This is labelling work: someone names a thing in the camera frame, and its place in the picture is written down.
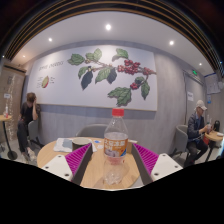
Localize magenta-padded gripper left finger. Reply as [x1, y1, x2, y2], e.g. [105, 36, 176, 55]
[41, 143, 94, 187]

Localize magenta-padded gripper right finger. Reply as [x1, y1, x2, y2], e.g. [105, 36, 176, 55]
[130, 143, 184, 186]

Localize clear red-capped drink bottle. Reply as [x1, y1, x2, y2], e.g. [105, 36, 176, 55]
[102, 108, 130, 186]

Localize white paper napkin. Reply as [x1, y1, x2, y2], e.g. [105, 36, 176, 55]
[53, 137, 98, 154]

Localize dark brown mug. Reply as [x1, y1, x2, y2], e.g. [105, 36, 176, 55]
[71, 136, 93, 152]

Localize person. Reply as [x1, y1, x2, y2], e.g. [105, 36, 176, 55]
[184, 99, 214, 167]
[16, 92, 42, 163]

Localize round wooden cafe table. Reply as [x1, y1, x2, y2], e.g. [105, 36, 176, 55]
[203, 130, 224, 163]

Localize black kettle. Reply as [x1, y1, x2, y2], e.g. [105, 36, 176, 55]
[213, 119, 221, 133]

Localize small round wooden table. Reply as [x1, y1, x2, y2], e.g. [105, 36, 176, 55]
[0, 114, 19, 161]

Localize recessed ceiling lights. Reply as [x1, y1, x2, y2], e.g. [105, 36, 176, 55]
[21, 23, 205, 66]

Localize coffee plant wall mural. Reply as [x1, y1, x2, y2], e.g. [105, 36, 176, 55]
[26, 44, 158, 112]

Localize white framed wall poster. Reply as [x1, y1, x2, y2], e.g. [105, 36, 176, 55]
[203, 73, 222, 95]

